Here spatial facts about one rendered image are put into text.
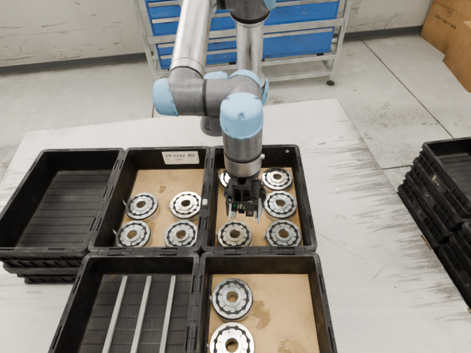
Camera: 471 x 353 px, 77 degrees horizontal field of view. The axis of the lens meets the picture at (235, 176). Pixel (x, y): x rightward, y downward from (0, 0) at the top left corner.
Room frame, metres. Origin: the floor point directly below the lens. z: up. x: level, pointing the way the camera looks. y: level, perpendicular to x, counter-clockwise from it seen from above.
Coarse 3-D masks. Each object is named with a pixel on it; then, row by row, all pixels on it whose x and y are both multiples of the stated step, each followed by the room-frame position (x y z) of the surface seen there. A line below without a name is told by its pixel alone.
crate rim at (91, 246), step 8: (128, 152) 0.76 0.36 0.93; (208, 152) 0.73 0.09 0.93; (208, 160) 0.69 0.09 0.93; (120, 168) 0.69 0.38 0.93; (208, 168) 0.66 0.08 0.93; (112, 184) 0.61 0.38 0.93; (112, 192) 0.58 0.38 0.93; (200, 200) 0.53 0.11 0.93; (104, 208) 0.52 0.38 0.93; (200, 208) 0.50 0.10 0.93; (104, 216) 0.50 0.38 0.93; (200, 216) 0.48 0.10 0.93; (96, 224) 0.47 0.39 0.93; (200, 224) 0.45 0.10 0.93; (96, 232) 0.44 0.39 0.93; (200, 232) 0.43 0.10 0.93; (96, 240) 0.42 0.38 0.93; (200, 240) 0.40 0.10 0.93; (88, 248) 0.40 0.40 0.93; (96, 248) 0.40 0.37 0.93; (104, 248) 0.39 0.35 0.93; (112, 248) 0.39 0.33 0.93; (120, 248) 0.39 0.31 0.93; (128, 248) 0.39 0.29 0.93; (136, 248) 0.39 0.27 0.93; (144, 248) 0.39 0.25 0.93; (152, 248) 0.39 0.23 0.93; (160, 248) 0.38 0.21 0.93; (168, 248) 0.38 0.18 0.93; (176, 248) 0.38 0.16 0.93; (184, 248) 0.38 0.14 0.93; (192, 248) 0.38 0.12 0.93; (200, 248) 0.38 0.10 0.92
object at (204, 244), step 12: (264, 144) 0.76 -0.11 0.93; (276, 144) 0.75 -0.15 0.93; (288, 144) 0.75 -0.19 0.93; (300, 156) 0.69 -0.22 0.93; (300, 168) 0.64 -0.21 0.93; (300, 180) 0.59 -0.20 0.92; (204, 216) 0.47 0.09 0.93; (312, 216) 0.45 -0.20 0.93; (204, 228) 0.44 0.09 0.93; (312, 228) 0.42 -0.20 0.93; (204, 240) 0.40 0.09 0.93; (312, 240) 0.38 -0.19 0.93; (204, 252) 0.37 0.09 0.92
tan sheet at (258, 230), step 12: (264, 168) 0.74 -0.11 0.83; (288, 168) 0.73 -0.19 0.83; (288, 192) 0.62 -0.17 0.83; (228, 216) 0.54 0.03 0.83; (240, 216) 0.53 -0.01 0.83; (264, 216) 0.53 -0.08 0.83; (216, 228) 0.50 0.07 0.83; (252, 228) 0.49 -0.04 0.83; (264, 228) 0.49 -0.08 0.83; (300, 228) 0.48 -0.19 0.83; (216, 240) 0.45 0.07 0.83; (252, 240) 0.45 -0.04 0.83; (264, 240) 0.44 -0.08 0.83
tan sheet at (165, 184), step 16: (144, 176) 0.73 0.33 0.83; (160, 176) 0.73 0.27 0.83; (176, 176) 0.72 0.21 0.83; (192, 176) 0.72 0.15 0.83; (144, 192) 0.66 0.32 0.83; (160, 192) 0.65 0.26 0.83; (176, 192) 0.65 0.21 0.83; (192, 192) 0.65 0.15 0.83; (160, 208) 0.59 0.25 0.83; (160, 224) 0.52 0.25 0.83; (160, 240) 0.47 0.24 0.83
